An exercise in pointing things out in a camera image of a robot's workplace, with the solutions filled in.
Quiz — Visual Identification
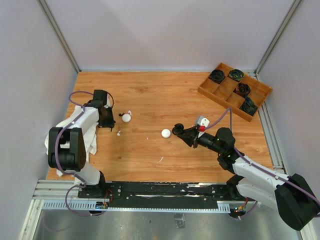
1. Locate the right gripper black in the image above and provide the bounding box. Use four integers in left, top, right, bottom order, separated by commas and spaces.
177, 125, 223, 154

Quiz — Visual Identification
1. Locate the black charging case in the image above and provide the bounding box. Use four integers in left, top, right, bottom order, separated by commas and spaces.
172, 123, 185, 136

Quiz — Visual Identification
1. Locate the white charging case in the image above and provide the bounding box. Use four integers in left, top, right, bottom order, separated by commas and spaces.
161, 129, 171, 139
121, 113, 132, 123

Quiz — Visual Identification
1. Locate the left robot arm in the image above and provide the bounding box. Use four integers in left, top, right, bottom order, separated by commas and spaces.
48, 89, 116, 198

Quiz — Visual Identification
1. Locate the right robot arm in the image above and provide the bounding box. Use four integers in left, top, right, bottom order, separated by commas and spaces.
172, 123, 320, 231

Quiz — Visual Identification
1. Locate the wooden compartment tray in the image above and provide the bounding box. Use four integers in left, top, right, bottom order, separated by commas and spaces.
197, 62, 273, 122

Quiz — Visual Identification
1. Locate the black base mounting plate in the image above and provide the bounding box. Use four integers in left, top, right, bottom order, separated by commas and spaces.
77, 181, 246, 211

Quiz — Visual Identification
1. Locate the blue green swirl cup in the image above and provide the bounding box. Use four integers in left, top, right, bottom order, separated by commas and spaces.
239, 97, 258, 116

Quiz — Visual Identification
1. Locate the dark swirl cup far left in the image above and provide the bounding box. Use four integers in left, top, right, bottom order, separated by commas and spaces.
208, 69, 225, 84

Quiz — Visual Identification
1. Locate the dark red swirl cup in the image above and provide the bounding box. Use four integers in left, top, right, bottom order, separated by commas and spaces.
233, 83, 251, 98

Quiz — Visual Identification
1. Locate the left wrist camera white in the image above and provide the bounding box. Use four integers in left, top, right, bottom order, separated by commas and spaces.
104, 93, 112, 109

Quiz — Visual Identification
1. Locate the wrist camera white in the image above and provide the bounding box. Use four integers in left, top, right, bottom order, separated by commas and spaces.
194, 115, 210, 132
104, 93, 112, 109

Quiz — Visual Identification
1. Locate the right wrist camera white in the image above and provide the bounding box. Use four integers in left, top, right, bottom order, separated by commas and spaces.
194, 115, 210, 132

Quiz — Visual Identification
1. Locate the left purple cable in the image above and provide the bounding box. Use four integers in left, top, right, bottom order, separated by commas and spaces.
55, 91, 111, 217

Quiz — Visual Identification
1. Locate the slotted cable duct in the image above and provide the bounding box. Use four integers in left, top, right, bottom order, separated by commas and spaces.
41, 201, 231, 213

